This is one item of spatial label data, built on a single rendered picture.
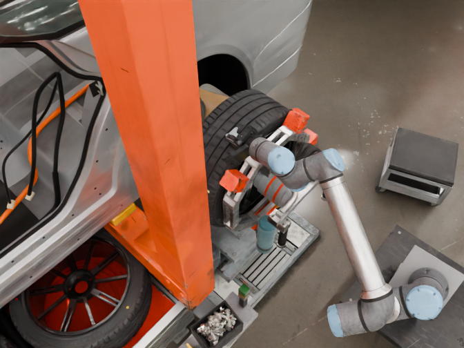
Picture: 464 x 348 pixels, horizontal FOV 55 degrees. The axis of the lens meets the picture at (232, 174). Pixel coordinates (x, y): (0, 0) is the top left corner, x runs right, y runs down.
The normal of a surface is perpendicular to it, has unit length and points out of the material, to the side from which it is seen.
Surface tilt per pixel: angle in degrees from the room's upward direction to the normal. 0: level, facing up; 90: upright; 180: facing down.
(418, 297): 44
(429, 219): 0
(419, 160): 0
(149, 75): 90
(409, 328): 0
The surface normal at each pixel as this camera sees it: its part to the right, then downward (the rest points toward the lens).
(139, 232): 0.00, -0.58
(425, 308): -0.39, 0.07
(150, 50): 0.74, 0.55
